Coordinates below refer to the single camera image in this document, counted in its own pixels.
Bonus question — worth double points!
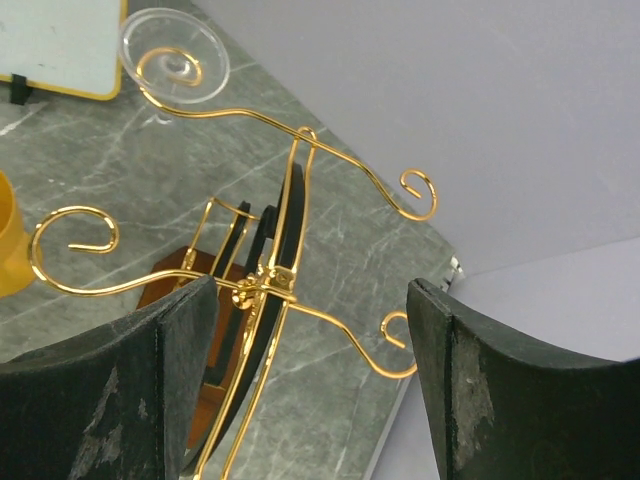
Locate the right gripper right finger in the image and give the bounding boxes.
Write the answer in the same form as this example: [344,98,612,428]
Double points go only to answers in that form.
[406,279,639,479]

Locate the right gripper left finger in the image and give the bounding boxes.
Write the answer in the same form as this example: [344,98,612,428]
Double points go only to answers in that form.
[1,276,218,479]

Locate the clear tall wine glass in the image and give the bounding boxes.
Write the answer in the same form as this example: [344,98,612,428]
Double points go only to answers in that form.
[118,7,230,118]

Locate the gold wine glass rack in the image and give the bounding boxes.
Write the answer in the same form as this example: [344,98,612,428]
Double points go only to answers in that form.
[28,46,439,480]

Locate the orange plastic goblet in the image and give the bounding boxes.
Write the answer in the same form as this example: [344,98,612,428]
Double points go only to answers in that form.
[1,173,33,297]

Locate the yellow framed whiteboard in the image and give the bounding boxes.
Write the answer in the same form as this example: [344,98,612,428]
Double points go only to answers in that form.
[1,0,128,101]

